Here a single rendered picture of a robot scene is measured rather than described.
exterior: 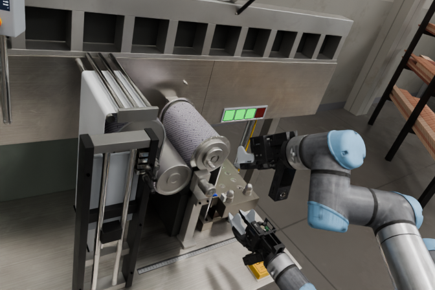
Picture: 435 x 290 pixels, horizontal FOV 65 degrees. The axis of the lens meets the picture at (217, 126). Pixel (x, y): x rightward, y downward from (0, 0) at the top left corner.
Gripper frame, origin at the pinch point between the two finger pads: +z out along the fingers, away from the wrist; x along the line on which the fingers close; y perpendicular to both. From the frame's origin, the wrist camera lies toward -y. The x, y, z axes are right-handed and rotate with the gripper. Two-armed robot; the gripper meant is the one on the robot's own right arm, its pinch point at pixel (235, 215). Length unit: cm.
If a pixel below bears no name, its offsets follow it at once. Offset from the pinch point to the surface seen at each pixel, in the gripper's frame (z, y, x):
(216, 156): 11.9, 16.6, 5.2
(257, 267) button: -10.7, -16.6, -7.7
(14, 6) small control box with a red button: 14, 58, 59
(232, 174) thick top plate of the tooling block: 24.7, -6.1, -16.8
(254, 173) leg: 62, -48, -72
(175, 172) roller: 13.6, 11.2, 18.1
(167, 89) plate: 46, 23, 8
